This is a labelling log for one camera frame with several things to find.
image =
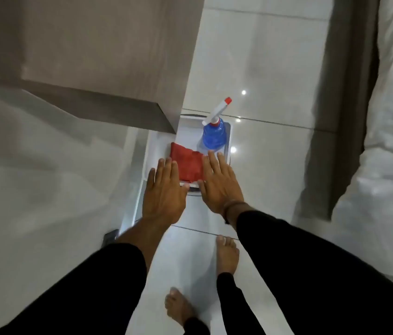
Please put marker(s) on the person's right hand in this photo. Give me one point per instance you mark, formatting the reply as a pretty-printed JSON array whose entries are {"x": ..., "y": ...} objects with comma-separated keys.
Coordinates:
[{"x": 221, "y": 188}]

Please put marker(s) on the person's left hand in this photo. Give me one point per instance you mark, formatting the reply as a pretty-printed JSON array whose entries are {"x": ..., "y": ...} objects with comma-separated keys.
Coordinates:
[{"x": 163, "y": 200}]

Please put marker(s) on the person's right middle finger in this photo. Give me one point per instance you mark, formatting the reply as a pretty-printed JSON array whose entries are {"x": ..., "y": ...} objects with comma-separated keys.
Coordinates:
[{"x": 215, "y": 163}]

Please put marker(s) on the person's left thumb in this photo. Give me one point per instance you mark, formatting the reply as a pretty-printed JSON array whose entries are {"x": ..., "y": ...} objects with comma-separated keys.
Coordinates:
[{"x": 184, "y": 191}]

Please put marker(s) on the person's right thumb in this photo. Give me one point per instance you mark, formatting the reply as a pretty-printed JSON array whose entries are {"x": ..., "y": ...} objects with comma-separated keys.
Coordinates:
[{"x": 202, "y": 190}]

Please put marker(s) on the person's left little finger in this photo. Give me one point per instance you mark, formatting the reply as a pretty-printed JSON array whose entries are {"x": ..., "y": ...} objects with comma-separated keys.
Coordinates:
[{"x": 150, "y": 178}]

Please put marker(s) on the person's right little finger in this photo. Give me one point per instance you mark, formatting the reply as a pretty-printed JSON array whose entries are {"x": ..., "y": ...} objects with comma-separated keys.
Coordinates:
[{"x": 232, "y": 173}]

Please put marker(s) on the person's left middle finger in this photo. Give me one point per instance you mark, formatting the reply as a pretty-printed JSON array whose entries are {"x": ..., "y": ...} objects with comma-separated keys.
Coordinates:
[{"x": 167, "y": 169}]

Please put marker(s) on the person's right forearm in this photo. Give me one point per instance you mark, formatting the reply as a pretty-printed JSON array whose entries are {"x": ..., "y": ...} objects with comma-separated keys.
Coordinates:
[{"x": 322, "y": 275}]

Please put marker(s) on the person's left forearm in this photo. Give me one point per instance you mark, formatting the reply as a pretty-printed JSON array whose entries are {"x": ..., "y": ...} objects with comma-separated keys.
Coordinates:
[{"x": 88, "y": 289}]

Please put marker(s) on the red folded cloth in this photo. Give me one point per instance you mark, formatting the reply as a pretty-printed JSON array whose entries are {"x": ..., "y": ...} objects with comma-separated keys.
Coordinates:
[{"x": 186, "y": 163}]

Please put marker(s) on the blue spray bottle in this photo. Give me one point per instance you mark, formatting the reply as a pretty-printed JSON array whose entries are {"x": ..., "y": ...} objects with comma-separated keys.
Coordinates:
[{"x": 214, "y": 134}]

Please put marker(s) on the brown thread wristband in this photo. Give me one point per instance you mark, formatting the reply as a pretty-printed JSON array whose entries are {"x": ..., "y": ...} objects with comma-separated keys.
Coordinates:
[{"x": 233, "y": 205}]

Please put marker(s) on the white plastic tray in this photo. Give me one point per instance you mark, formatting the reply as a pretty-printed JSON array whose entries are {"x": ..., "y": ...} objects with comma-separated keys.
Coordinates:
[{"x": 189, "y": 134}]

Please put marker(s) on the person's right foot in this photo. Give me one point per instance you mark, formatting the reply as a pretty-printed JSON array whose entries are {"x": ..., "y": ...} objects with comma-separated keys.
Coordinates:
[{"x": 227, "y": 256}]

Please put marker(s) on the person's foot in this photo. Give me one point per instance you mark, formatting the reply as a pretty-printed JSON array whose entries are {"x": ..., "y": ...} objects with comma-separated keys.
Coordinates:
[
  {"x": 179, "y": 307},
  {"x": 227, "y": 256}
]

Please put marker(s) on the small dark grey block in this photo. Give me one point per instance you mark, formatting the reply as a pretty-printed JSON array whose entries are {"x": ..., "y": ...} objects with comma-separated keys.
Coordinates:
[{"x": 110, "y": 237}]

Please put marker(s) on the person's left foot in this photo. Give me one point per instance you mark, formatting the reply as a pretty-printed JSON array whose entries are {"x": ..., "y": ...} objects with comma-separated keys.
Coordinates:
[{"x": 179, "y": 307}]

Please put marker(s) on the person's right leg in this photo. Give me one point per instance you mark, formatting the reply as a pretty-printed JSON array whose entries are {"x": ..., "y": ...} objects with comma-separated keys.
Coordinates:
[{"x": 233, "y": 303}]

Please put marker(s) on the person's leg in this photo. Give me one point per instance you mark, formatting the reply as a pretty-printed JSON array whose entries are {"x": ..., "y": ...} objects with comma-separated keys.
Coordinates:
[
  {"x": 233, "y": 303},
  {"x": 196, "y": 327}
]

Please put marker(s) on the brown wooden cabinet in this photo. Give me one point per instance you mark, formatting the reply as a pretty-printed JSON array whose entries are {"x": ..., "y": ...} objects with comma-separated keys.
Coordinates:
[{"x": 95, "y": 55}]

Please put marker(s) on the person's left leg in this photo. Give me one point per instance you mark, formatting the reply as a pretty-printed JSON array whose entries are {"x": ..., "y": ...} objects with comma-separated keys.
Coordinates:
[{"x": 196, "y": 327}]

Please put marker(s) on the white bed sheet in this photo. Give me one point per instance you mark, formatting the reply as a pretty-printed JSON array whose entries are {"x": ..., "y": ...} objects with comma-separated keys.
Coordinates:
[{"x": 388, "y": 153}]

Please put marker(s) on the brown bed frame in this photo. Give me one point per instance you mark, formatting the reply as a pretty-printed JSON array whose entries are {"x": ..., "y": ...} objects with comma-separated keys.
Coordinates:
[{"x": 346, "y": 101}]

